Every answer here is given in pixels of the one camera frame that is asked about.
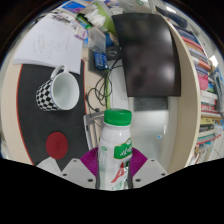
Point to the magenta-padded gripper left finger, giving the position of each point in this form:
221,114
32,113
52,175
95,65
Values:
75,173

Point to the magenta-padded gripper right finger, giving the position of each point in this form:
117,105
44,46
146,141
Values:
150,171

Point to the white drink bottle green cap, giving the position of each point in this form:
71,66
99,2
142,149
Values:
113,150

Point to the flat round red coaster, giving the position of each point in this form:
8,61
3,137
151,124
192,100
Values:
56,145

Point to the grey metal laptop stand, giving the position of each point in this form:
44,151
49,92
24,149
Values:
90,130

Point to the black desk mat red edge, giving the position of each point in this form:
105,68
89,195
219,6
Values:
33,123

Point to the beige shelf with books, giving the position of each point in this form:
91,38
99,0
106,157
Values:
186,110

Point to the black white checkered mug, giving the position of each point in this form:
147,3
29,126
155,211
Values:
63,91

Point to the black computer monitor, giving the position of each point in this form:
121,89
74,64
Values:
150,56

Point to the small blue device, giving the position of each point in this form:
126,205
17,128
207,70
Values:
100,60

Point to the white printed paper stack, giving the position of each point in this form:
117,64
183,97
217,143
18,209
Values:
50,43

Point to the clear plastic box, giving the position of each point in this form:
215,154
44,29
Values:
97,40

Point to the white tissues green pack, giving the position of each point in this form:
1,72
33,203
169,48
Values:
95,18

